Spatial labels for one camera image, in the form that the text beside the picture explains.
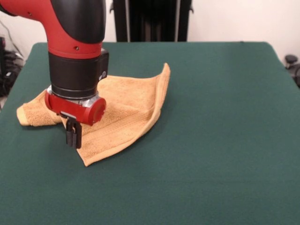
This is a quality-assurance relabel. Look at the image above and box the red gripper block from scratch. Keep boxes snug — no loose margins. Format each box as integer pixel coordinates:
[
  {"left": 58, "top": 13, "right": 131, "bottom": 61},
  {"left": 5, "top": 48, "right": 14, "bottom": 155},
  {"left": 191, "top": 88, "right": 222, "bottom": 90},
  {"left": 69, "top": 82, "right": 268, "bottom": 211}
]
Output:
[{"left": 44, "top": 90, "right": 107, "bottom": 150}]

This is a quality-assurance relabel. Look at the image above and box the tan terry towel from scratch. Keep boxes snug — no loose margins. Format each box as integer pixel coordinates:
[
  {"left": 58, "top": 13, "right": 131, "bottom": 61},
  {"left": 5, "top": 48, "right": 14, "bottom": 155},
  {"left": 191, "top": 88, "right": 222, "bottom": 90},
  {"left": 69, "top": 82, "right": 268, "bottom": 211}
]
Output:
[{"left": 16, "top": 62, "right": 171, "bottom": 167}]

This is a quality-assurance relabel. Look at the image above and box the grey office chair base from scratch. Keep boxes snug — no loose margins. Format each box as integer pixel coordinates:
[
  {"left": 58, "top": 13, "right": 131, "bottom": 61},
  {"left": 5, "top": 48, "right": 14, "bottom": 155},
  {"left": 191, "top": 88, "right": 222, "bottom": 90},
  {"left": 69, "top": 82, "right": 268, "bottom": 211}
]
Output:
[
  {"left": 0, "top": 37, "right": 24, "bottom": 97},
  {"left": 284, "top": 54, "right": 300, "bottom": 89}
]

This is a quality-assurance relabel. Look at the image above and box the dark green tablecloth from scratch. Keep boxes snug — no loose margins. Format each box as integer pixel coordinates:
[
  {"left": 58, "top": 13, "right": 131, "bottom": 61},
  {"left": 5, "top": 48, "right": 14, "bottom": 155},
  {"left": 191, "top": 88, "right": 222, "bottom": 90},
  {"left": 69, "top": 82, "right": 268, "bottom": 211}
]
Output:
[{"left": 0, "top": 41, "right": 300, "bottom": 225}]

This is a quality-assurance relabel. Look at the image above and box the thin grey wall cable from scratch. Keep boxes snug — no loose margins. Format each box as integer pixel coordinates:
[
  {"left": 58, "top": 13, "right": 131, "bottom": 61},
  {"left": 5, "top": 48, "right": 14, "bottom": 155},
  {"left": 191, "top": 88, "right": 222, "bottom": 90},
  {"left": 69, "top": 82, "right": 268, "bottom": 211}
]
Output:
[{"left": 0, "top": 18, "right": 24, "bottom": 58}]

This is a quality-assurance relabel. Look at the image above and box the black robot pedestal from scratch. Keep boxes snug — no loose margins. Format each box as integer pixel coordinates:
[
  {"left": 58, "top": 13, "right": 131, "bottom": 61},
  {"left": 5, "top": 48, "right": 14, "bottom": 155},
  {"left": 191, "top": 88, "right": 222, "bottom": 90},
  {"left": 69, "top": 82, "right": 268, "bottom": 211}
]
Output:
[{"left": 105, "top": 0, "right": 195, "bottom": 43}]

